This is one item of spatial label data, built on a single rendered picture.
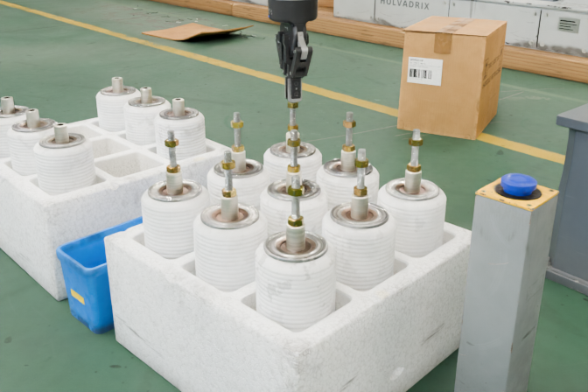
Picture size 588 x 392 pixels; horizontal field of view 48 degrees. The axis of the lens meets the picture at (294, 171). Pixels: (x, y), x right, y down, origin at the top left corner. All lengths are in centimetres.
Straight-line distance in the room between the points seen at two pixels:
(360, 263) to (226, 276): 17
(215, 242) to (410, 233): 27
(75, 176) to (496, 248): 70
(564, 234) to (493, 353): 43
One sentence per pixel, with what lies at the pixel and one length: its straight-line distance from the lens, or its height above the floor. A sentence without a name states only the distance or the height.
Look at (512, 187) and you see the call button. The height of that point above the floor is 33.
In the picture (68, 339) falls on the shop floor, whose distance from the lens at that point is 111.
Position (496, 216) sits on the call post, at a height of 29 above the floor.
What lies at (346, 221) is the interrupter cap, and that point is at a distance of 84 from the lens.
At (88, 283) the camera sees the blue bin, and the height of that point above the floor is 10.
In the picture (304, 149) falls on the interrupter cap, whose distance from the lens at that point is 109.
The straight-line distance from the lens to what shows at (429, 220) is 92.
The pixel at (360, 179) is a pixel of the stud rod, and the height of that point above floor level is 30.
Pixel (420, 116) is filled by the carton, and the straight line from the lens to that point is 200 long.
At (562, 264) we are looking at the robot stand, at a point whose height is 3.
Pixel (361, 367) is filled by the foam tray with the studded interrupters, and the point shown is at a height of 10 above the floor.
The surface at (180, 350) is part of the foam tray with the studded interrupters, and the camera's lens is 92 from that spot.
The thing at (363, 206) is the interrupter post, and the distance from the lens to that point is 84.
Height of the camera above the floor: 62
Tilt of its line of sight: 22 degrees down
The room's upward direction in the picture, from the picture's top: straight up
